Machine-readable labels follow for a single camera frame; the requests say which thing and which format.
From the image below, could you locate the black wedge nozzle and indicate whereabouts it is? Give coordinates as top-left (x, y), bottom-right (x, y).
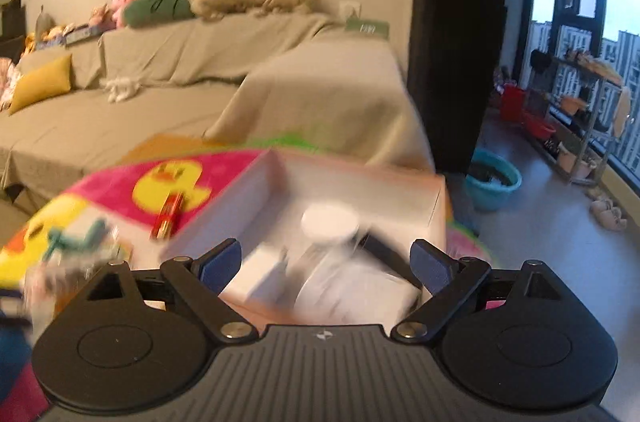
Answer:
top-left (357, 227), bottom-right (417, 289)

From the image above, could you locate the balcony shelf rack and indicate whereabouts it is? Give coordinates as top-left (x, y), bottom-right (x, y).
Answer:
top-left (530, 50), bottom-right (633, 185)

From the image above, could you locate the red pen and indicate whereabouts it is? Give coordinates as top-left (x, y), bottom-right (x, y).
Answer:
top-left (151, 191), bottom-right (185, 240)

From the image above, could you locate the teal crank handle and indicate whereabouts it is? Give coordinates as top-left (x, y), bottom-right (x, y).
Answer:
top-left (42, 217), bottom-right (113, 260)

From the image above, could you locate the grey plush toy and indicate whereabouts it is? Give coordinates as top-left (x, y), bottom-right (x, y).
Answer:
top-left (36, 5), bottom-right (53, 38)

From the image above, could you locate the yellow cushion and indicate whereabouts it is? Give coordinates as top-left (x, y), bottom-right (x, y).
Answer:
top-left (8, 54), bottom-right (74, 115)

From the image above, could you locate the blue flat box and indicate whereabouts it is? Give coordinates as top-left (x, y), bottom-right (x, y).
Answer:
top-left (65, 25), bottom-right (105, 48)

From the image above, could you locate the white charger plug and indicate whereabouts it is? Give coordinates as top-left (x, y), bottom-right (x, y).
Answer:
top-left (227, 247), bottom-right (291, 303)

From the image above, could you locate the pink cardboard box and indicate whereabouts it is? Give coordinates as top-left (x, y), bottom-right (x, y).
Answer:
top-left (159, 148), bottom-right (447, 328)

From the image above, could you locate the dark curtain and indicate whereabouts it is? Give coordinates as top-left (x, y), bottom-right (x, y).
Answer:
top-left (406, 0), bottom-right (531, 175)

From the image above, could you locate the blue plastic basin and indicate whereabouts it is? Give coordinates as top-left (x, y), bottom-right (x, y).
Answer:
top-left (465, 147), bottom-right (522, 210)

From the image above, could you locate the pink cloth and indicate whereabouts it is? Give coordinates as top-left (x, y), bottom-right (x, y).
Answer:
top-left (0, 57), bottom-right (23, 113)

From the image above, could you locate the green box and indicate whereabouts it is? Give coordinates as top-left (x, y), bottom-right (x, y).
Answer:
top-left (346, 17), bottom-right (391, 38)

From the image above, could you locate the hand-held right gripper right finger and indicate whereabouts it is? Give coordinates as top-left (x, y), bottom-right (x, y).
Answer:
top-left (391, 239), bottom-right (576, 343)

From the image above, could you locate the green plush toy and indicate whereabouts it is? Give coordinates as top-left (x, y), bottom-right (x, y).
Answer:
top-left (122, 0), bottom-right (196, 28)

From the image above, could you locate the white round jar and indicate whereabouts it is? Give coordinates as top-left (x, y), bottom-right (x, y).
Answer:
top-left (299, 201), bottom-right (362, 263)

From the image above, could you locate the clear plastic bag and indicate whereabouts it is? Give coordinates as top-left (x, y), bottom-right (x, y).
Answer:
top-left (22, 225), bottom-right (135, 328)

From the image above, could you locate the white plush toy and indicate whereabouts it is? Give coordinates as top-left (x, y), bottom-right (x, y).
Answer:
top-left (102, 75), bottom-right (141, 104)

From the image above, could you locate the dark furniture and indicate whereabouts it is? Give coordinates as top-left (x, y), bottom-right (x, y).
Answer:
top-left (0, 0), bottom-right (27, 42)

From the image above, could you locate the sofa with beige cover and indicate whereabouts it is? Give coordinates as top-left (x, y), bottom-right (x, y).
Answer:
top-left (0, 11), bottom-right (436, 203)

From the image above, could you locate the red bucket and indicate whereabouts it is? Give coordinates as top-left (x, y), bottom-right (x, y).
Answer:
top-left (500, 85), bottom-right (528, 123)

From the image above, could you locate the small pink plush toy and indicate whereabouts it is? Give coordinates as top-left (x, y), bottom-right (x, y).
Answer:
top-left (89, 5), bottom-right (113, 28)

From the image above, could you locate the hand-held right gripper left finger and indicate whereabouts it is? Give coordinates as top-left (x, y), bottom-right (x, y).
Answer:
top-left (87, 238), bottom-right (257, 343)

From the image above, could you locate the pair of beige slippers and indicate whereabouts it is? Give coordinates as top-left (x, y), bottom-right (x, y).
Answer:
top-left (589, 197), bottom-right (628, 233)

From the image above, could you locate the colourful cartoon play mat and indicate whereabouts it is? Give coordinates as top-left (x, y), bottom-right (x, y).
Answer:
top-left (0, 129), bottom-right (493, 422)

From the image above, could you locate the red basin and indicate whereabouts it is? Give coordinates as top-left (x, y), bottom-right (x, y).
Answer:
top-left (522, 112), bottom-right (557, 140)

